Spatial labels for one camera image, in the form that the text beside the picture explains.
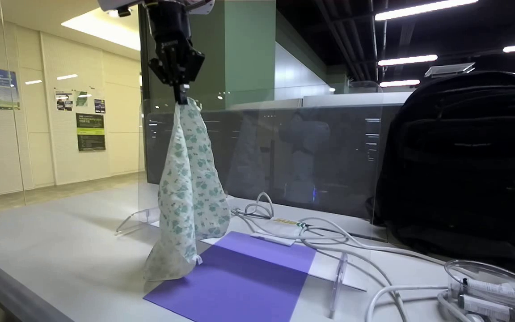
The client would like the white cable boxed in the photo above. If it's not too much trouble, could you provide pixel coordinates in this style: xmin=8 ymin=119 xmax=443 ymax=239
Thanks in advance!
xmin=230 ymin=207 xmax=411 ymax=322
xmin=243 ymin=192 xmax=448 ymax=267
xmin=365 ymin=285 xmax=453 ymax=322

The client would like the white tube with dark cap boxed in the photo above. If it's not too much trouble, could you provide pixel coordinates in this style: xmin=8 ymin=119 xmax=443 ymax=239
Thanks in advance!
xmin=460 ymin=277 xmax=515 ymax=305
xmin=456 ymin=294 xmax=515 ymax=322

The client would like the ceiling air conditioner unit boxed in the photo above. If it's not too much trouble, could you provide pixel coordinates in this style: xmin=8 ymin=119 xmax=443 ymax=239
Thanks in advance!
xmin=424 ymin=62 xmax=476 ymax=78

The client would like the clear plastic container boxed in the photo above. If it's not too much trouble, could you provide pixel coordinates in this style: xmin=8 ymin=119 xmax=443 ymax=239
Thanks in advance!
xmin=443 ymin=259 xmax=515 ymax=322

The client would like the purple paper sheet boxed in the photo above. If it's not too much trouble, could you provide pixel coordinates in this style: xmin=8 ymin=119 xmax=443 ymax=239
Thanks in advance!
xmin=143 ymin=231 xmax=317 ymax=322

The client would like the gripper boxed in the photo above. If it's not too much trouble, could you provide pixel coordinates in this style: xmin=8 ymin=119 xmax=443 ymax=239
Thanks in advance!
xmin=145 ymin=0 xmax=206 ymax=106

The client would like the white cloth with green flowers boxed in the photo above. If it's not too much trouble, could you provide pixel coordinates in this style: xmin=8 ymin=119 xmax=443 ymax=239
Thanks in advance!
xmin=143 ymin=97 xmax=232 ymax=282

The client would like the black backpack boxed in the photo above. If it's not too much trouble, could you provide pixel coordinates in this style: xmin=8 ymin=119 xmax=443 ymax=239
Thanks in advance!
xmin=367 ymin=70 xmax=515 ymax=275

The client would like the dark green wall poster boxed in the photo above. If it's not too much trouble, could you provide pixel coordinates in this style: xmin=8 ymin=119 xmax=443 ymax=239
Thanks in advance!
xmin=76 ymin=113 xmax=106 ymax=152

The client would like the clear glass panel with feet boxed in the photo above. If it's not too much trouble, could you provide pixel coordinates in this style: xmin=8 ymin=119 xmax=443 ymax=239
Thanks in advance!
xmin=115 ymin=83 xmax=388 ymax=319

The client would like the grey desk partition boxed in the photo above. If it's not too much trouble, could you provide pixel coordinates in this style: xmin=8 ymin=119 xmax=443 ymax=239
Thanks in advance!
xmin=144 ymin=103 xmax=404 ymax=220

